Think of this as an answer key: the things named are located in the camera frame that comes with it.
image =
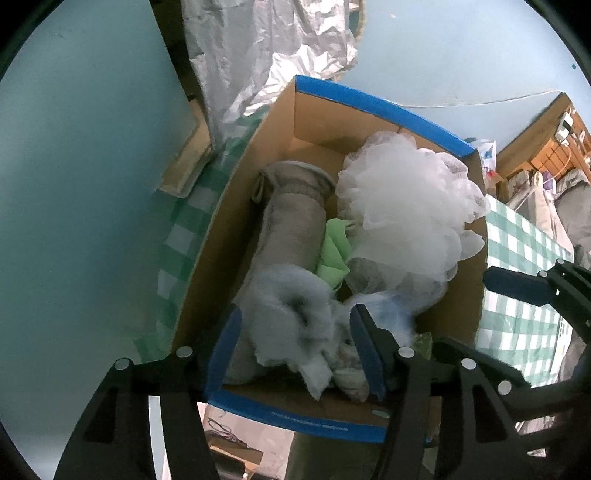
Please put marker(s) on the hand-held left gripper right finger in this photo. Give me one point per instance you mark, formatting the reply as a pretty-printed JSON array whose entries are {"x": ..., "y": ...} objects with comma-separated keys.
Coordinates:
[{"x": 367, "y": 355}]

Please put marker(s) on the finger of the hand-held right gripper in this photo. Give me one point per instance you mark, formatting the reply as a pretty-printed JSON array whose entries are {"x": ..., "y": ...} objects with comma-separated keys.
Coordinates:
[
  {"x": 489, "y": 364},
  {"x": 512, "y": 284}
]

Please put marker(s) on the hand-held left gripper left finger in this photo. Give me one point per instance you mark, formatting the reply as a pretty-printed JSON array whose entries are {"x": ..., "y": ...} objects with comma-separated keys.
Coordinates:
[{"x": 226, "y": 350}]

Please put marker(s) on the grey knit hat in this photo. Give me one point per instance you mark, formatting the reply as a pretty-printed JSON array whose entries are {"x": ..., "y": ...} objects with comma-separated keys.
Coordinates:
[{"x": 286, "y": 314}]

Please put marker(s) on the blue cardboard box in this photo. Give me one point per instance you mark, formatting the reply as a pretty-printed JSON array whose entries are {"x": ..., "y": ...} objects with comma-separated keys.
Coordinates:
[{"x": 277, "y": 138}]

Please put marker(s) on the person's right hand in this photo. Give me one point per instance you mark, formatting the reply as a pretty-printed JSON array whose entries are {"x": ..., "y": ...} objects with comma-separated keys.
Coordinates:
[{"x": 554, "y": 415}]

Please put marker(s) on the green white checkered blanket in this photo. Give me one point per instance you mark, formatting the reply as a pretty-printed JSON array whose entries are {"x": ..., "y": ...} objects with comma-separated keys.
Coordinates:
[{"x": 521, "y": 323}]

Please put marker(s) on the grey duvet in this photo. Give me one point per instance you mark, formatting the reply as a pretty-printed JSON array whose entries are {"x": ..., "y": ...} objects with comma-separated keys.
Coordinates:
[{"x": 554, "y": 207}]

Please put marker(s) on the light green cloth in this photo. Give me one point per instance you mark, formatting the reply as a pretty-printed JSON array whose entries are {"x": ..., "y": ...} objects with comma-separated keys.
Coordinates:
[{"x": 334, "y": 254}]

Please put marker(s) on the white plastic bag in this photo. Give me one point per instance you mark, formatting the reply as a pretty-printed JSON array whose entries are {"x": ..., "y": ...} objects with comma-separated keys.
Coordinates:
[{"x": 487, "y": 159}]

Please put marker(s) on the white mesh bath loofah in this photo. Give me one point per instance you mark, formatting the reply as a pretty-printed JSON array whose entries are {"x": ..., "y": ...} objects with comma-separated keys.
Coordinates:
[{"x": 411, "y": 203}]

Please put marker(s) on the wooden headboard shelf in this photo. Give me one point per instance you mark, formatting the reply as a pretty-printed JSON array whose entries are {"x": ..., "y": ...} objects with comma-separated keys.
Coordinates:
[{"x": 545, "y": 147}]

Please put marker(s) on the beige knit cloth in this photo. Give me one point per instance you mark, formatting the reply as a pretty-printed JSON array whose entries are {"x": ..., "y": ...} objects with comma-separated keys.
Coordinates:
[{"x": 291, "y": 221}]

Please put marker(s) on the flat cardboard piece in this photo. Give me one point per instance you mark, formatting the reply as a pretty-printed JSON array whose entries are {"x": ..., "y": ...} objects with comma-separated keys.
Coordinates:
[{"x": 184, "y": 157}]

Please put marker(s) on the silver foil sheet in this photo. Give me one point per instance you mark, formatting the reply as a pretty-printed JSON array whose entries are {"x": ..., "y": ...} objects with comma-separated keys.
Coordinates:
[{"x": 258, "y": 55}]

